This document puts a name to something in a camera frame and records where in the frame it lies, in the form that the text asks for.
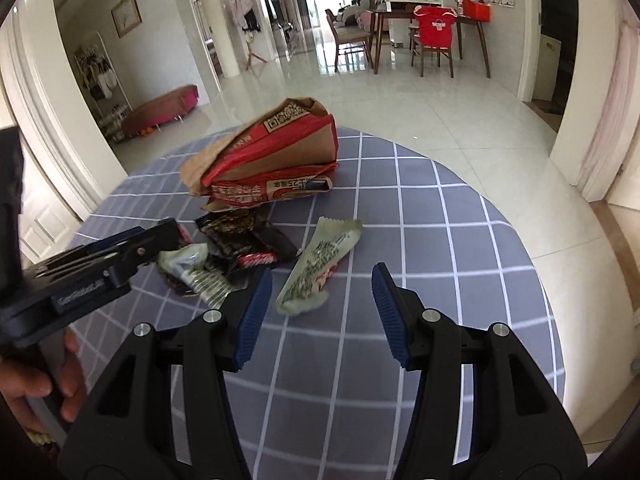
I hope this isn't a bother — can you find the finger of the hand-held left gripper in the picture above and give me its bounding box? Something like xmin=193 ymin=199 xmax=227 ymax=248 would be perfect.
xmin=65 ymin=227 xmax=151 ymax=262
xmin=107 ymin=218 xmax=182 ymax=267

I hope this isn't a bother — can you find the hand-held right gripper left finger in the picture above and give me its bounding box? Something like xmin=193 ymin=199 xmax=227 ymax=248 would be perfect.
xmin=57 ymin=266 xmax=275 ymax=480

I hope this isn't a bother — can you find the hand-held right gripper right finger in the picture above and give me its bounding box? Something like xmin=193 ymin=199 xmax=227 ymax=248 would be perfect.
xmin=370 ymin=261 xmax=588 ymax=480

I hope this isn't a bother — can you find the pale green snack wrapper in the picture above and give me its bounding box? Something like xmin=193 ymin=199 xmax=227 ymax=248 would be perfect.
xmin=157 ymin=242 xmax=236 ymax=310
xmin=276 ymin=216 xmax=363 ymax=316

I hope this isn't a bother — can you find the black patterned snack wrapper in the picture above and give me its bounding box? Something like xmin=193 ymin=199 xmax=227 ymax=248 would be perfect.
xmin=195 ymin=208 xmax=258 ymax=261

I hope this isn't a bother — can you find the black red-ended snack wrapper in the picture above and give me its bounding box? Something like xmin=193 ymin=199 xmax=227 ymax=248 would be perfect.
xmin=237 ymin=222 xmax=301 ymax=270

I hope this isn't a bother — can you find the red brown paper bag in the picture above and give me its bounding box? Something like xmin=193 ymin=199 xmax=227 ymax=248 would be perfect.
xmin=180 ymin=97 xmax=341 ymax=211

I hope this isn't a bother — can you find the person's left hand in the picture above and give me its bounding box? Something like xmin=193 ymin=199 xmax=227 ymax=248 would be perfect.
xmin=0 ymin=332 xmax=88 ymax=423

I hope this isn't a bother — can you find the grey checkered tablecloth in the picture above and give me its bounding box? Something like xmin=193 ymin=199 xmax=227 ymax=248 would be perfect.
xmin=65 ymin=127 xmax=566 ymax=480

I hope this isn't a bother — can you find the pink upholstered bench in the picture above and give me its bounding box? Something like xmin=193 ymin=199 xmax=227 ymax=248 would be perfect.
xmin=121 ymin=85 xmax=199 ymax=138

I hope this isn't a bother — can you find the white clothes rack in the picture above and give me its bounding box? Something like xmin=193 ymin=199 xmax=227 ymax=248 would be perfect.
xmin=74 ymin=32 xmax=133 ymax=143

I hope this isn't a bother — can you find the framed picture with pale mat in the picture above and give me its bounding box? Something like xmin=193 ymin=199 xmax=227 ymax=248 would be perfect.
xmin=111 ymin=0 xmax=143 ymax=38

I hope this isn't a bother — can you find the wooden coat stand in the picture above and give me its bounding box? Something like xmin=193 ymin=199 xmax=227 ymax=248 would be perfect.
xmin=230 ymin=0 xmax=268 ymax=71

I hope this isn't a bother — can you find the wooden dining chair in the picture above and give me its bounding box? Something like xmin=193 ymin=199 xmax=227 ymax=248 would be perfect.
xmin=410 ymin=5 xmax=457 ymax=78
xmin=325 ymin=8 xmax=376 ymax=73

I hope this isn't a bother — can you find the red shirt chair cover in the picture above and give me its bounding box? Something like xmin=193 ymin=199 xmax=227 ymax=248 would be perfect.
xmin=412 ymin=5 xmax=457 ymax=48

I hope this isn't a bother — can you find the white cabinet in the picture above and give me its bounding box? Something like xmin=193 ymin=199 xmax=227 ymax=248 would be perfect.
xmin=532 ymin=35 xmax=563 ymax=103

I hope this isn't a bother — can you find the light sofa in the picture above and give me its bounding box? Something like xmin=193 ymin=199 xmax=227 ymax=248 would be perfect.
xmin=335 ymin=0 xmax=376 ymax=26

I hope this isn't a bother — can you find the wooden dining table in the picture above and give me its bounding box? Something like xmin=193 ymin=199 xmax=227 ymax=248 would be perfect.
xmin=372 ymin=0 xmax=493 ymax=79

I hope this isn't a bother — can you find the red gift bag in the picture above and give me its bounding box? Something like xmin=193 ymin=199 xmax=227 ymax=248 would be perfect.
xmin=461 ymin=0 xmax=492 ymax=23

